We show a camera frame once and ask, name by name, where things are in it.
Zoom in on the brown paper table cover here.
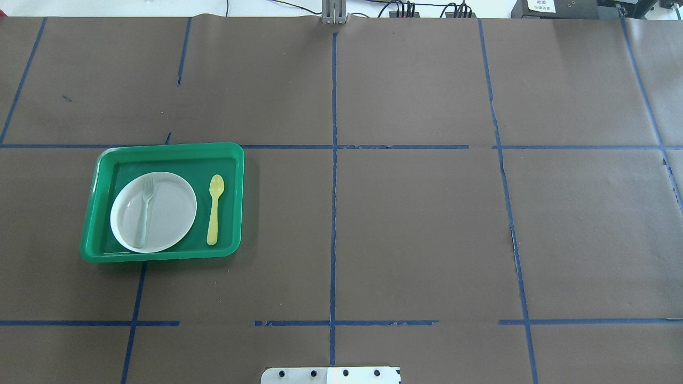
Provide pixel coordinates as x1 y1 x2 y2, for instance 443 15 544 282
2 15 681 383

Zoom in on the white round plate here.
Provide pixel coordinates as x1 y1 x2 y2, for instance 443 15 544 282
109 172 197 253

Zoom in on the yellow plastic spoon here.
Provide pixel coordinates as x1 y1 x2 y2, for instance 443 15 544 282
207 174 225 246

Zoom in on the aluminium frame post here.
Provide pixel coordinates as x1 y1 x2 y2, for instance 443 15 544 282
321 0 348 25

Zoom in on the white mounting plate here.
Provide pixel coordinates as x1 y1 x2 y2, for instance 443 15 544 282
260 365 402 383

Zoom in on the white plastic fork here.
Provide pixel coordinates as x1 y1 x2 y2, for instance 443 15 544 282
133 173 154 249

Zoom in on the green plastic tray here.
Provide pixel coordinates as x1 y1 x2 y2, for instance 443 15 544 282
80 142 244 264

